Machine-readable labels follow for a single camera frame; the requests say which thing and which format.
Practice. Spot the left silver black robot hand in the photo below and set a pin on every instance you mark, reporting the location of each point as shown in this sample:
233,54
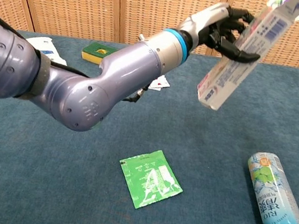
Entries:
206,23

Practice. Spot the floral toothpaste carton box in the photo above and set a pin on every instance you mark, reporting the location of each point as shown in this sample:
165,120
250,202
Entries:
235,71

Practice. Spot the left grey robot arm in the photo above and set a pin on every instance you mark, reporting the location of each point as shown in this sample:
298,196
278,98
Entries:
84,90

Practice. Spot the playing card with red hearts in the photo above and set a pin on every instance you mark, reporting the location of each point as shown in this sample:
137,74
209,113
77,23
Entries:
163,83

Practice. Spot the yellow green sponge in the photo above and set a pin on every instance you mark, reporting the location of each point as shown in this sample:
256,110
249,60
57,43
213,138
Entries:
96,52

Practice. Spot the white wet wipes packet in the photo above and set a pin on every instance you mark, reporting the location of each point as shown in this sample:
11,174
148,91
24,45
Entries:
49,50

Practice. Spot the green sachet packet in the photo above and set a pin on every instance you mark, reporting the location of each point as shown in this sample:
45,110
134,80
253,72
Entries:
150,179

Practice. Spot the light blue drink can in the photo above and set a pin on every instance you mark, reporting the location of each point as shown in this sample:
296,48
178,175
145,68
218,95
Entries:
275,197

